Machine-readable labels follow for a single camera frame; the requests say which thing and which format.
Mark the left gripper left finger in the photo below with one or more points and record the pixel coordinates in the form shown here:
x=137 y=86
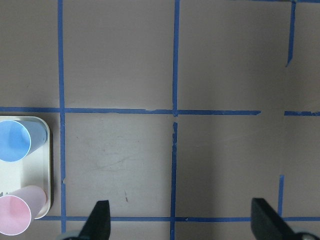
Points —
x=98 y=224

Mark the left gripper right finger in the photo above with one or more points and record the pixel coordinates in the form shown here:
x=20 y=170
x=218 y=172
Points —
x=266 y=224

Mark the pink ikea cup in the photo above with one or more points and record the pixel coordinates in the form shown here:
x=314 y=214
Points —
x=19 y=208

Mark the cream serving tray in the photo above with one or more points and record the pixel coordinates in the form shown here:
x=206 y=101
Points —
x=35 y=169

